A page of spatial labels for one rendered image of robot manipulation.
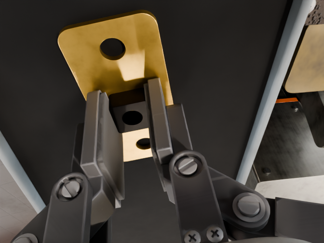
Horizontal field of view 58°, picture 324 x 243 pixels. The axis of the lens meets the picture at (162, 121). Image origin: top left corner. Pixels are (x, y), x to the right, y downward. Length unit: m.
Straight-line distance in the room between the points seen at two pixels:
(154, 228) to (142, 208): 0.04
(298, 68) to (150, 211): 0.17
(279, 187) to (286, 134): 0.07
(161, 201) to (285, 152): 0.19
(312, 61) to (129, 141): 0.17
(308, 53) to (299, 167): 0.14
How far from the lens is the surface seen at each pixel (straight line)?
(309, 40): 0.26
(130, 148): 0.16
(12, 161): 0.17
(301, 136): 0.39
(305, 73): 0.28
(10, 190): 2.52
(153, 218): 0.24
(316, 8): 0.22
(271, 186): 0.35
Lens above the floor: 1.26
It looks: 43 degrees down
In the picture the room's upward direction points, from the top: 171 degrees clockwise
